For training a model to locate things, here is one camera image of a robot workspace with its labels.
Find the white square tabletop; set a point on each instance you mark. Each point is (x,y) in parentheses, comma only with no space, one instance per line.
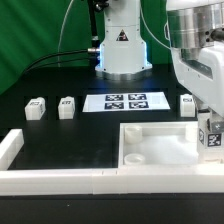
(158,143)

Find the AprilTag marker sheet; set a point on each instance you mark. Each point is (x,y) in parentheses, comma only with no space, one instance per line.
(126,102)

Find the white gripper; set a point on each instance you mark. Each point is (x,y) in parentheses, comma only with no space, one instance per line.
(210,90)

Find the green backdrop curtain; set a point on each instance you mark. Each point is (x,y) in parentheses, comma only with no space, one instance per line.
(30,29)

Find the white U-shaped obstacle fence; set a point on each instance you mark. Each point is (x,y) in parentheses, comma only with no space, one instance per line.
(201,178)

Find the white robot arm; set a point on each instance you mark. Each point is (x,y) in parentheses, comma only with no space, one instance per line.
(195,31)

